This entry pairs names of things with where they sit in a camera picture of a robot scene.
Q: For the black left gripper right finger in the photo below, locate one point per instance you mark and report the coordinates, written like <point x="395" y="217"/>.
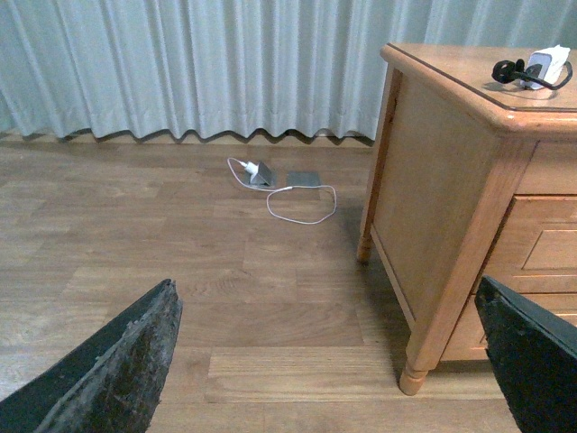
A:
<point x="533" y="357"/>

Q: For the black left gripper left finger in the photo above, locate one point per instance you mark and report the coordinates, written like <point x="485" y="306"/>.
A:
<point x="112" y="382"/>

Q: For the wooden top drawer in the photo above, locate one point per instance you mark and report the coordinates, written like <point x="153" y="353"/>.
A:
<point x="535" y="248"/>

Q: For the white charger with black cable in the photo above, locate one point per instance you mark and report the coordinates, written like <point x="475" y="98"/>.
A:
<point x="548" y="68"/>

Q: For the wooden nightstand cabinet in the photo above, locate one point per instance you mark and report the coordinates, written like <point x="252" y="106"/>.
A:
<point x="453" y="148"/>

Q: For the open metal floor socket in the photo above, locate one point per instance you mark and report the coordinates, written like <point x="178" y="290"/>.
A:
<point x="264" y="178"/>

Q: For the light green pleated curtain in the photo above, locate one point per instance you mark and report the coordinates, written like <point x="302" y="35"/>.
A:
<point x="239" y="66"/>

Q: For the white wall plug adapter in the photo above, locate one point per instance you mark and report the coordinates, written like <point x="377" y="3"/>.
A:
<point x="249" y="167"/>

